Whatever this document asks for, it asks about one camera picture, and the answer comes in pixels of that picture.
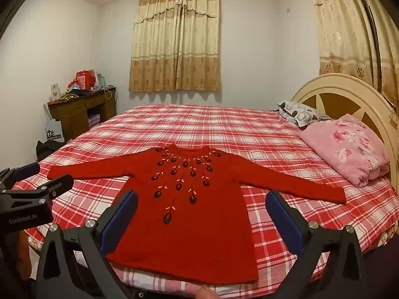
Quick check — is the red gift bag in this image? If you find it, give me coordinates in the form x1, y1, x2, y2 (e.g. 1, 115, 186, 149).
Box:
76, 70, 97, 90

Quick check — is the bed with red plaid sheet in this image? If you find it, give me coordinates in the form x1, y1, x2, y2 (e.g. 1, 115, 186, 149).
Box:
23, 104, 399, 298

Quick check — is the white paper bag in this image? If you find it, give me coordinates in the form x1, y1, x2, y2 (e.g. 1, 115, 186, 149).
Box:
44, 104, 65, 144

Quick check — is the red embroidered knit sweater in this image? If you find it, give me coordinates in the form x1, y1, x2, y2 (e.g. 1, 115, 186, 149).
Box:
47, 144, 347, 285

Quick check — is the grey white patterned pillow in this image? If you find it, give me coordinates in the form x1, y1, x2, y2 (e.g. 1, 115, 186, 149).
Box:
277, 100, 334, 128

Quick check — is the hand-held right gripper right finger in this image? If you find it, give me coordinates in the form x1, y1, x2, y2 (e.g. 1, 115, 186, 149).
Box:
265, 189, 368, 299

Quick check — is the brown wooden desk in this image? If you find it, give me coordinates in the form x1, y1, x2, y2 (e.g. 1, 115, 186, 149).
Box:
47, 86, 117, 144

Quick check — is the black bag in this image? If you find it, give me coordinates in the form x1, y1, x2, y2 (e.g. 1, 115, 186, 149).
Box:
36, 140, 60, 159

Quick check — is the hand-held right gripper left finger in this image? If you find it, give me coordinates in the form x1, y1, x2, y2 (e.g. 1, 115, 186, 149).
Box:
34, 189, 139, 299

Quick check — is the person's right hand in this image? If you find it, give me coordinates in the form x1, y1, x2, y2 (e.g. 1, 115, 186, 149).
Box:
195, 287, 218, 299

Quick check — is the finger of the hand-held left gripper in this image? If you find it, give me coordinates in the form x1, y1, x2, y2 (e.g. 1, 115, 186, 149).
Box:
0, 162, 42, 191
12, 174, 75, 207

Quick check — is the beige window curtain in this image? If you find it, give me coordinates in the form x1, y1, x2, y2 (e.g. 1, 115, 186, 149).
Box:
129, 0, 221, 93

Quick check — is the beige floral side curtain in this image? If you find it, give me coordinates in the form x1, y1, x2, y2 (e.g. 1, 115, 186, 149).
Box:
307, 0, 399, 106

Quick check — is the pink floral pillow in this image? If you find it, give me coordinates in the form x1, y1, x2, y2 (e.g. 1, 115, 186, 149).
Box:
299, 114, 391, 188

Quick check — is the cream wooden headboard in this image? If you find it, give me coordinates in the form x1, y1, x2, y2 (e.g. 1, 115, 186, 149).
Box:
290, 73, 399, 181

